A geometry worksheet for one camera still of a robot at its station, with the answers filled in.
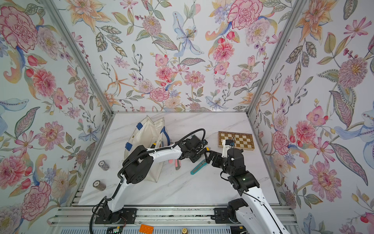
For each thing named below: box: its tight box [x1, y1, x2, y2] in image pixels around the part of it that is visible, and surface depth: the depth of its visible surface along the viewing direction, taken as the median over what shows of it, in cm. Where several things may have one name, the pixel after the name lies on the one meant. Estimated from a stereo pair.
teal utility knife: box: [190, 159, 208, 176], surface depth 92 cm
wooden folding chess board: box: [218, 130, 255, 152], surface depth 106 cm
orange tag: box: [139, 224, 155, 234], surface depth 72 cm
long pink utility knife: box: [174, 158, 182, 171], surface depth 94 cm
